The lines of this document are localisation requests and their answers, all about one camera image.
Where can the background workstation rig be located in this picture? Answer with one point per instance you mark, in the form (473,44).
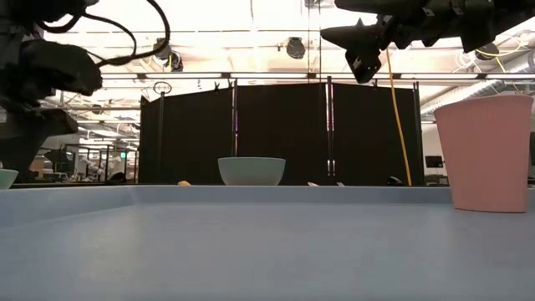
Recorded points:
(90,167)

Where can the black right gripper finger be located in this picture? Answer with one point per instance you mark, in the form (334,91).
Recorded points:
(363,46)

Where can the blue bowl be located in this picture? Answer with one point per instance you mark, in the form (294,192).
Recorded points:
(251,171)

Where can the small dark monitor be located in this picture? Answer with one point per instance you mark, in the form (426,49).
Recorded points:
(434,161)

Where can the blue plastic tray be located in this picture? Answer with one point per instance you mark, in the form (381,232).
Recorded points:
(251,251)

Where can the pink cup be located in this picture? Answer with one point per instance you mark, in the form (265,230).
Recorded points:
(485,154)

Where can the yellow cloth napkin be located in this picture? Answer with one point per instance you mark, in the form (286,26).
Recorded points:
(184,183)

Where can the teal round plate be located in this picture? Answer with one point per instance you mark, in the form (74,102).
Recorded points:
(7,179)

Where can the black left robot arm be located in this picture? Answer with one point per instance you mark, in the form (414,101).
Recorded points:
(25,8)

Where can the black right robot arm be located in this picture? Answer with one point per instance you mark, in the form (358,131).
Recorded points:
(501,16)

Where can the black ceiling spotlight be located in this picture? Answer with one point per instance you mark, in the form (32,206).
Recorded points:
(487,51)
(176,63)
(296,48)
(161,49)

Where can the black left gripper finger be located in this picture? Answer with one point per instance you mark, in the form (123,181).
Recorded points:
(25,134)

